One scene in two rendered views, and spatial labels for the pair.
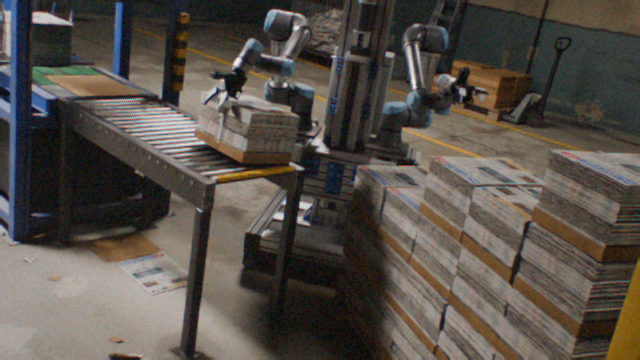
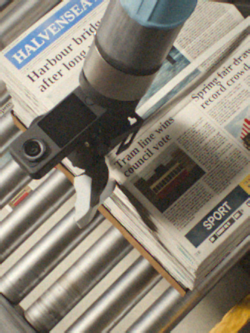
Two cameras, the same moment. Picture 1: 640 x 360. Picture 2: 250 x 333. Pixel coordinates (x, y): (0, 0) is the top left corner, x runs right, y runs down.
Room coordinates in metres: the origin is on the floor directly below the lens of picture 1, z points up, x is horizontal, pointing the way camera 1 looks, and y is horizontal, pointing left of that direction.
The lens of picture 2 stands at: (2.63, 0.36, 1.92)
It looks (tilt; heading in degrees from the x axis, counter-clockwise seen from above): 75 degrees down; 12
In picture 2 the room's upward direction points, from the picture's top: 11 degrees counter-clockwise
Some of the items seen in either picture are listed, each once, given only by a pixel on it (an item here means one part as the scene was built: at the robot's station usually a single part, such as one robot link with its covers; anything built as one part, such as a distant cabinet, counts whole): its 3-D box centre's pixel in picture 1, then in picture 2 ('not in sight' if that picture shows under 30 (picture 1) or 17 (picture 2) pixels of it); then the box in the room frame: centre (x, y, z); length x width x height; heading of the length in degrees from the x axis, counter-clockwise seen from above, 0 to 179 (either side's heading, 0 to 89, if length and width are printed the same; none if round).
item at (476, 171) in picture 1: (491, 170); not in sight; (2.42, -0.64, 1.06); 0.37 x 0.29 x 0.01; 115
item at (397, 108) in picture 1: (394, 115); not in sight; (3.48, -0.36, 0.98); 0.13 x 0.12 x 0.14; 108
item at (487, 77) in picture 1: (479, 88); not in sight; (9.32, -2.04, 0.28); 1.20 x 0.83 x 0.57; 47
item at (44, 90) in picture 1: (77, 88); not in sight; (3.85, 1.47, 0.75); 0.70 x 0.65 x 0.10; 47
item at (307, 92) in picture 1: (302, 97); not in sight; (3.55, 0.15, 0.98); 0.13 x 0.12 x 0.14; 80
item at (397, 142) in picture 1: (389, 136); not in sight; (3.48, -0.35, 0.87); 0.15 x 0.15 x 0.10
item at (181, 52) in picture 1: (180, 52); not in sight; (3.92, 0.91, 1.05); 0.05 x 0.05 x 0.45; 47
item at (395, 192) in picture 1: (438, 303); not in sight; (2.55, -0.59, 0.42); 1.17 x 0.39 x 0.83; 24
